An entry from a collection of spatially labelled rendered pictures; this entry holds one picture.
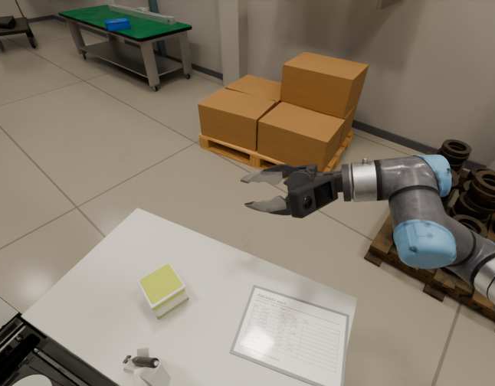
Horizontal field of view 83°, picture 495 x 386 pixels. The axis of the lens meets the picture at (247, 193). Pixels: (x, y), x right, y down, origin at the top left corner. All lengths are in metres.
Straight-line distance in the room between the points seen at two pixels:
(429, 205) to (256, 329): 0.39
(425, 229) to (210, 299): 0.43
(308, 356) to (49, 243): 2.00
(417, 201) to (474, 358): 1.53
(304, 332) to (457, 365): 1.35
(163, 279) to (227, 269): 0.16
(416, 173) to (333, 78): 1.87
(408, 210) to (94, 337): 0.62
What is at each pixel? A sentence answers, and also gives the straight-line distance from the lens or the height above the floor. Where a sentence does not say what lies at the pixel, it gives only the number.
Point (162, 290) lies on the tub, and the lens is 0.61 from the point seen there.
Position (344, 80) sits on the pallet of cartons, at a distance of 2.32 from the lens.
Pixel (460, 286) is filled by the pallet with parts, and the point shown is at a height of 0.12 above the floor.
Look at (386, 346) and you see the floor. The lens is 1.78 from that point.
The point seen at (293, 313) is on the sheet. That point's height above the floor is 0.97.
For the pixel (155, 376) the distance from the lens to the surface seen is 0.54.
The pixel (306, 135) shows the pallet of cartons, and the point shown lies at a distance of 2.13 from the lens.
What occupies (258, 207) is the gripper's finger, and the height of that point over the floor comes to 1.14.
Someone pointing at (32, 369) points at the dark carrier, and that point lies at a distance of 0.80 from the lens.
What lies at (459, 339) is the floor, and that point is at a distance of 1.98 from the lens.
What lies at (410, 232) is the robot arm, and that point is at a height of 1.23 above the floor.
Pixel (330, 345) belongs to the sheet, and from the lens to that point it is 0.63.
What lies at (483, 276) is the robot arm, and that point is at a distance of 0.56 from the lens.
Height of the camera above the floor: 1.55
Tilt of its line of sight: 43 degrees down
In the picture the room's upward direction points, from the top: straight up
